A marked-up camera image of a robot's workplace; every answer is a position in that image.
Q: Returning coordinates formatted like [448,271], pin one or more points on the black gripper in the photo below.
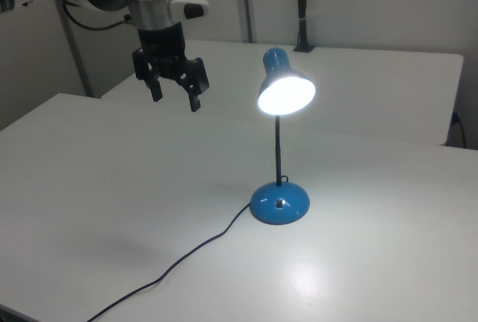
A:
[164,47]

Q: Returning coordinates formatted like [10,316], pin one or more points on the blue desk lamp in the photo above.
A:
[280,142]

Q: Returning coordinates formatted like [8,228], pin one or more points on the black clamp pole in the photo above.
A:
[303,12]

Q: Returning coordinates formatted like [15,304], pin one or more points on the grey metal frame post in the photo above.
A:
[74,57]

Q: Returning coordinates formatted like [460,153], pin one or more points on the grey wall partition strip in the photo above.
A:
[244,0]

